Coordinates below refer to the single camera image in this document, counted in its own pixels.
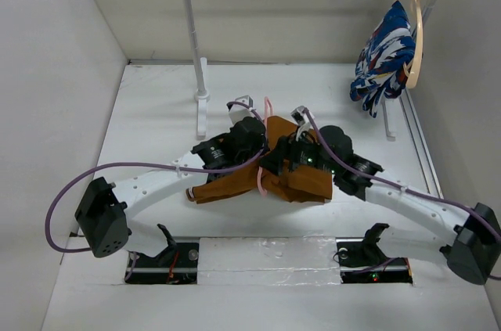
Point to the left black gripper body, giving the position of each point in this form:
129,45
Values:
256,152

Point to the beige wooden hanger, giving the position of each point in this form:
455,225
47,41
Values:
412,69

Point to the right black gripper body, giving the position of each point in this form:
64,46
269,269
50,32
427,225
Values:
301,152

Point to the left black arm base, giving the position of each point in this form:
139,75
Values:
176,264

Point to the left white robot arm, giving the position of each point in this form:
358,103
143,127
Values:
107,212

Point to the blue patterned garment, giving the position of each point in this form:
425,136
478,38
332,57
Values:
379,71

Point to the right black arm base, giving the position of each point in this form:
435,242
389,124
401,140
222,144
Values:
361,260

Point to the aluminium rail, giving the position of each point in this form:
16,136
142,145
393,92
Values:
404,107

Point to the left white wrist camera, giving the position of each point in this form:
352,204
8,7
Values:
240,108

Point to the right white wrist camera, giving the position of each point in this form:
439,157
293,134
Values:
302,121

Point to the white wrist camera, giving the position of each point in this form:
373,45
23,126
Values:
302,121
240,108

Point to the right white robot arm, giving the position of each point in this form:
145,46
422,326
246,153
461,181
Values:
468,238

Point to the brown trousers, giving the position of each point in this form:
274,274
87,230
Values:
305,184

